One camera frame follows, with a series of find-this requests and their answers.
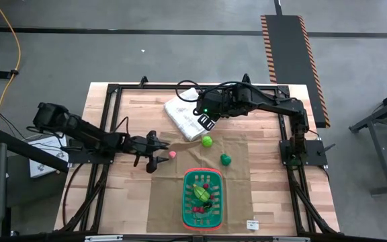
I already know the grey metal stand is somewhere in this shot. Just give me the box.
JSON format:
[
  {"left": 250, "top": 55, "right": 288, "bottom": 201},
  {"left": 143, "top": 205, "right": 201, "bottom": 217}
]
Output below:
[{"left": 349, "top": 83, "right": 387, "bottom": 196}]

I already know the brown paper mat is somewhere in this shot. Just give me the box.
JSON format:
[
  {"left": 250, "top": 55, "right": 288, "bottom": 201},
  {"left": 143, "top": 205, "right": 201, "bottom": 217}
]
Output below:
[{"left": 146, "top": 130, "right": 255, "bottom": 233}]

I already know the black metal table frame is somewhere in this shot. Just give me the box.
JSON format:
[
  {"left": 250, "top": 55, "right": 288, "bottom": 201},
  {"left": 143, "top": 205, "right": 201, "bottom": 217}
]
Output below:
[{"left": 54, "top": 73, "right": 341, "bottom": 236}]

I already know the black mat with striped edges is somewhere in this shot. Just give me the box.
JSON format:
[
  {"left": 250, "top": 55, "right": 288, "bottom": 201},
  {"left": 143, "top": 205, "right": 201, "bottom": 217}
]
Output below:
[{"left": 259, "top": 14, "right": 331, "bottom": 129}]

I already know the light green sliced toy vegetable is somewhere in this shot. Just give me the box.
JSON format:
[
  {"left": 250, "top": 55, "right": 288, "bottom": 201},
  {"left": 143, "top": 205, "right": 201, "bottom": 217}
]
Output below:
[{"left": 193, "top": 184, "right": 211, "bottom": 202}]

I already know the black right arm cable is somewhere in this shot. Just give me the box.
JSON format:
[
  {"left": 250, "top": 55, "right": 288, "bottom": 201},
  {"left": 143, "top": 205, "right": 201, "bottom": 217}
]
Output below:
[{"left": 175, "top": 79, "right": 248, "bottom": 102}]

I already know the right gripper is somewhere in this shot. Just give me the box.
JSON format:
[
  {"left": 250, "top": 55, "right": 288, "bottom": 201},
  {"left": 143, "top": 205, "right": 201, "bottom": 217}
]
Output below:
[{"left": 197, "top": 83, "right": 248, "bottom": 132}]

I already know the yellow cable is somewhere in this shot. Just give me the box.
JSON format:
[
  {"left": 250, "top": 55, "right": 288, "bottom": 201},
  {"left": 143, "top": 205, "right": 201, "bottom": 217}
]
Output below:
[{"left": 0, "top": 0, "right": 22, "bottom": 128}]

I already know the black clamp lever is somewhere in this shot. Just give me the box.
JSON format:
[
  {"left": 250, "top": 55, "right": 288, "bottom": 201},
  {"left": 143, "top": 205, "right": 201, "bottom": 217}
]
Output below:
[{"left": 316, "top": 143, "right": 336, "bottom": 156}]

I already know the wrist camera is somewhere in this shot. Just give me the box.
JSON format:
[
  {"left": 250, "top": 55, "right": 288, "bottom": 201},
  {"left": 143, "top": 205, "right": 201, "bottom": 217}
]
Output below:
[
  {"left": 145, "top": 155, "right": 161, "bottom": 174},
  {"left": 195, "top": 91, "right": 221, "bottom": 117}
]

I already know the white cardboard box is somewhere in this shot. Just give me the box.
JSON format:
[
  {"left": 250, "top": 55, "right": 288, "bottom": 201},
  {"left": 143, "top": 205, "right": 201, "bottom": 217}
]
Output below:
[{"left": 28, "top": 134, "right": 69, "bottom": 179}]

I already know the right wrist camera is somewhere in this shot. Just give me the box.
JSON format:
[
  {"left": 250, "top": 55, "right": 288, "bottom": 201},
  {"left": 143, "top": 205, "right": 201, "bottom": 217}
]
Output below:
[{"left": 195, "top": 91, "right": 221, "bottom": 117}]

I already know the silver aluminium bar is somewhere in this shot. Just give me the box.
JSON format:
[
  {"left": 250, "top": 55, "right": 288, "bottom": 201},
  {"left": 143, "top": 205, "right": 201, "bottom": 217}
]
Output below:
[
  {"left": 272, "top": 236, "right": 311, "bottom": 242},
  {"left": 84, "top": 235, "right": 124, "bottom": 242}
]

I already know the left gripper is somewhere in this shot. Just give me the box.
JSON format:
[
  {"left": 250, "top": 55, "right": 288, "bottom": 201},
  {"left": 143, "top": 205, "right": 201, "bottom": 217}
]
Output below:
[{"left": 126, "top": 130, "right": 171, "bottom": 164}]

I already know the white folded towel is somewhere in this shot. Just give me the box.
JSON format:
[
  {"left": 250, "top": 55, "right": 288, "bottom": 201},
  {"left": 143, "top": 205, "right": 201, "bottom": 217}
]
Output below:
[{"left": 163, "top": 87, "right": 214, "bottom": 141}]

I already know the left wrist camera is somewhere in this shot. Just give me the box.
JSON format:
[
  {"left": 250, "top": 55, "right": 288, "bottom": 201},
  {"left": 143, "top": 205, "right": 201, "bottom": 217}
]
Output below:
[{"left": 145, "top": 155, "right": 161, "bottom": 174}]

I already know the black cable clamp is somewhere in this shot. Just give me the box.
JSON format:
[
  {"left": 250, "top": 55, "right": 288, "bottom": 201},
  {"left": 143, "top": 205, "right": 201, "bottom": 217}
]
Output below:
[{"left": 0, "top": 69, "right": 19, "bottom": 81}]

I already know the black diagonal beam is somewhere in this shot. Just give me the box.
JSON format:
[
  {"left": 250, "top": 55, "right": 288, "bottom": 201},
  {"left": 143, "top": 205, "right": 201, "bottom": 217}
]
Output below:
[{"left": 0, "top": 127, "right": 70, "bottom": 174}]

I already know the teal basket with orange handles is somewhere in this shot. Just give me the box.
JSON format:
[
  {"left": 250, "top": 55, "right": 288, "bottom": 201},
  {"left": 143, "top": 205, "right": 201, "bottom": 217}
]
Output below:
[{"left": 181, "top": 167, "right": 224, "bottom": 231}]

